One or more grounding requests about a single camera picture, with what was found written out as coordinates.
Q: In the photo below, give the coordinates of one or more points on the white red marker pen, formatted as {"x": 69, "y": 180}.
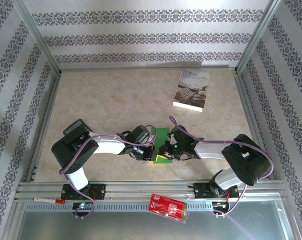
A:
{"x": 44, "y": 200}

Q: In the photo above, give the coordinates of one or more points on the green cloth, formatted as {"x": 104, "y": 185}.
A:
{"x": 162, "y": 136}

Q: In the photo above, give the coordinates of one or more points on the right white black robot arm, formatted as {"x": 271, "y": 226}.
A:
{"x": 240, "y": 160}

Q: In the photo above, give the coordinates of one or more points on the grey metal sheet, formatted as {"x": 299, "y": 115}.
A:
{"x": 130, "y": 227}

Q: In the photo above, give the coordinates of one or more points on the aluminium frame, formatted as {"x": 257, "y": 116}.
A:
{"x": 140, "y": 187}

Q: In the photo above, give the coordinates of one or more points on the red snack packet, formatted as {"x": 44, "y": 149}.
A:
{"x": 167, "y": 207}

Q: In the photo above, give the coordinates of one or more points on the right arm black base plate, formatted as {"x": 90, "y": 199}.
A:
{"x": 202, "y": 191}

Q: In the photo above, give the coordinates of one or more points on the booklet with photo cover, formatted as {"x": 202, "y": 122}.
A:
{"x": 194, "y": 85}

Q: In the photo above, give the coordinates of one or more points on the black calculator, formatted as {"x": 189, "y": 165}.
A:
{"x": 74, "y": 127}

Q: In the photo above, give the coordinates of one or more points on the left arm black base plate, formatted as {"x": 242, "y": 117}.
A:
{"x": 98, "y": 191}

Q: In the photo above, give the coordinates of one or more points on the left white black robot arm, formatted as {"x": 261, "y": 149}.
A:
{"x": 108, "y": 147}

